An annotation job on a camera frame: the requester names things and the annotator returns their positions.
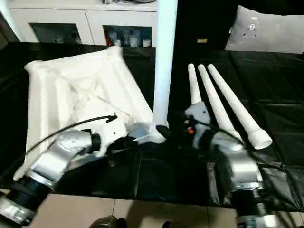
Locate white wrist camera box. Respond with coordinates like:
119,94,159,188
92,116,128,158
184,101,210,149

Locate white glass-door cabinet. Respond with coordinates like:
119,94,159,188
7,0,158,48

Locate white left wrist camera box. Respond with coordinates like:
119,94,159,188
92,116,128,158

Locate white plastic table top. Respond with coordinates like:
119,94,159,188
12,46,168,182

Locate grey white pillow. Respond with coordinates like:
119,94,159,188
225,5,304,54

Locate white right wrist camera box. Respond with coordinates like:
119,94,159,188
184,101,210,149

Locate white plastic table leg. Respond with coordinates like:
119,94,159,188
187,64,205,108
152,0,179,129
197,64,243,141
206,64,273,151

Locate black work mat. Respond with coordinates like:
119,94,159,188
0,42,304,212

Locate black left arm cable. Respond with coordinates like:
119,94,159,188
24,114,118,155

